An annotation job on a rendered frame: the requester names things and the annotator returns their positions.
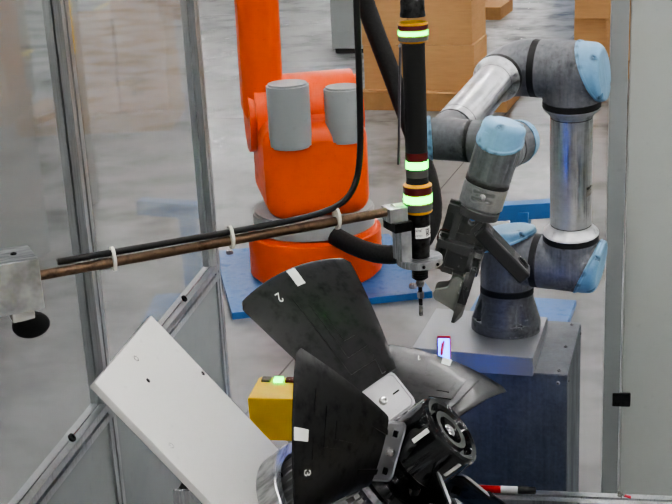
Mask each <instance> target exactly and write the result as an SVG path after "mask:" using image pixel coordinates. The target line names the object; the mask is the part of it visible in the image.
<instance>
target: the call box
mask: <svg viewBox="0 0 672 504"><path fill-rule="evenodd" d="M261 379H262V377H260V378H259V379H258V381H257V383H256V385H255V386H254V388H253V390H252V392H251V394H250V395H249V397H248V407H249V419H250V420H251V421H252V422H253V423H254V424H255V425H256V426H257V427H258V428H259V429H260V431H261V432H262V433H263V434H264V435H265V436H266V437H267V438H268V439H269V440H287V441H292V400H293V383H285V380H286V378H284V379H283V381H282V383H275V382H273V379H274V378H272V379H271V381H270V382H261Z"/></svg>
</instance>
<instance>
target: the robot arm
mask: <svg viewBox="0 0 672 504"><path fill-rule="evenodd" d="M610 82H611V69H610V62H609V57H608V54H607V51H606V49H605V48H604V46H603V45H602V44H600V43H598V42H592V41H584V40H552V39H536V38H527V39H521V40H517V41H513V42H511V43H508V44H506V45H503V46H501V47H499V48H497V49H495V50H494V51H492V52H490V53H489V54H488V55H486V56H485V57H484V58H483V59H482V60H481V61H480V62H479V63H478V64H477V65H476V67H475V69H474V72H473V77H472V78H471V79H470V80H469V81H468V82H467V83H466V84H465V86H464V87H463V88H462V89H461V90H460V91H459V92H458V93H457V94H456V95H455V96H454V97H453V98H452V100H451V101H450V102H449V103H448V104H447V105H446V106H445V107H444V108H443V109H442V110H441V111H440V113H439V114H438V115H437V116H436V117H430V116H427V145H428V159H430V160H433V159H434V160H446V161H458V162H469V166H468V170H467V173H466V177H465V180H464V183H463V186H462V190H461V193H460V197H459V200H457V199H453V198H451V200H450V202H449V205H448V209H447V213H446V216H445V220H444V223H443V227H442V229H440V230H439V232H438V235H437V242H436V245H435V251H438V252H440V253H441V254H442V256H443V263H442V265H441V266H439V267H437V269H440V270H441V272H444V273H448V274H451V275H452V277H451V279H450V280H445V281H439V282H438V283H437V284H436V286H435V290H434V292H433V297H434V299H435V300H436V301H438V302H440V303H441V304H443V305H445V306H447V307H448V308H450V309H451V310H453V311H454V314H453V317H452V320H451V323H455V322H456V321H457V320H459V319H460V318H461V317H462V315H463V312H464V309H465V306H466V303H467V300H468V297H469V293H470V290H471V287H472V284H473V281H474V278H475V277H477V275H478V272H479V269H480V266H481V269H480V295H479V298H478V301H477V303H476V306H475V309H474V312H473V314H472V319H471V328H472V330H473V331H474V332H476V333H477V334H480V335H482V336H485V337H489V338H494V339H504V340H514V339H523V338H528V337H531V336H534V335H536V334H537V333H539V332H540V329H541V318H540V315H539V312H538V308H537V305H536V302H535V299H534V287H537V288H545V289H553V290H561V291H569V292H573V293H576V292H579V293H591V292H593V291H595V290H596V288H597V287H598V285H599V282H600V280H601V277H602V274H603V270H604V266H605V262H606V257H607V249H608V245H607V241H605V240H603V239H600V240H599V229H598V228H597V227H596V226H595V225H594V224H593V223H592V169H593V116H594V114H595V113H596V112H598V111H599V110H600V109H601V102H603V101H606V100H607V99H608V97H609V94H610V88H611V86H610ZM515 96H524V97H537V98H542V108H543V110H544V111H545V112H546V113H547V114H549V116H550V223H549V224H548V225H547V226H546V227H545V228H544V229H543V234H540V233H536V232H537V229H536V227H535V225H533V224H529V223H522V222H517V223H506V224H500V225H496V226H493V227H492V226H491V225H490V224H489V223H495V222H497V221H498V218H499V215H500V212H501V211H502V209H503V206H504V203H505V200H506V196H507V193H508V190H509V187H510V184H511V180H512V177H513V174H514V171H515V168H516V167H518V166H520V165H521V164H524V163H527V162H528V161H529V160H531V158H532V157H533V156H534V155H535V154H536V152H537V150H538V148H539V145H540V137H539V133H538V131H537V129H536V128H535V127H534V126H533V125H532V124H531V123H530V122H528V121H525V120H520V119H519V120H516V119H514V120H512V119H509V118H506V117H502V116H491V115H492V114H493V113H494V111H495V110H496V109H497V108H498V107H499V105H500V104H501V103H502V102H505V101H508V100H510V99H511V98H512V97H515ZM470 219H472V220H475V221H471V220H470ZM440 231H441V233H440ZM439 233H440V236H439ZM452 272H453V274H452ZM463 275H465V277H464V278H463ZM461 282H462V285H460V284H461Z"/></svg>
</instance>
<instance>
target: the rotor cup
mask: <svg viewBox="0 0 672 504"><path fill-rule="evenodd" d="M396 421H398V422H405V423H406V432H405V436H404V439H403V443H402V446H401V450H400V454H399V457H398V461H397V464H396V468H395V472H394V475H393V477H392V479H391V480H390V481H389V482H377V481H372V482H371V484H372V485H373V487H374V488H375V490H376V491H377V492H378V493H379V495H380V496H381V497H382V498H383V499H384V500H385V501H386V502H387V503H388V504H423V502H424V499H425V496H426V493H427V490H428V487H429V483H430V480H431V477H432V474H433V471H434V469H436V470H437V472H439V473H440V474H441V476H442V479H443V481H444V484H445V483H447V482H448V481H450V480H451V479H452V478H454V477H455V476H457V475H458V474H459V473H461V472H462V471H463V470H465V469H466V468H468V467H469V466H470V465H472V464H473V463H474V461H475V460H476V457H477V452H476V447H475V443H474V440H473V438H472V436H471V434H470V432H469V430H468V429H467V427H466V425H465V424H464V422H463V421H462V420H461V418H460V417H459V416H458V415H457V414H456V413H455V411H454V410H453V409H452V408H450V407H449V406H448V405H447V404H446V403H444V402H443V401H441V400H439V399H437V398H434V397H428V398H426V399H424V400H423V401H421V402H420V403H419V404H417V405H416V406H415V407H413V408H412V409H411V410H409V411H408V412H407V413H405V414H404V415H403V416H401V417H400V418H399V419H397V420H396ZM446 424H448V425H450V426H451V427H452V428H453V430H454V432H455V435H454V436H451V435H450V434H449V433H448V432H447V430H446V428H445V425H446ZM426 428H427V429H428V430H429V433H428V434H426V435H425V436H424V437H422V438H421V439H420V440H418V441H417V442H416V443H414V442H413V441H412V439H413V438H414V437H416V436H417V435H418V434H420V433H421V432H422V431H424V430H425V429H426ZM457 464H460V465H461V466H460V467H459V468H457V469H456V470H454V471H453V472H452V473H450V474H449V475H447V476H444V475H443V474H445V473H446V472H447V471H449V470H450V469H452V468H453V467H454V466H456V465H457Z"/></svg>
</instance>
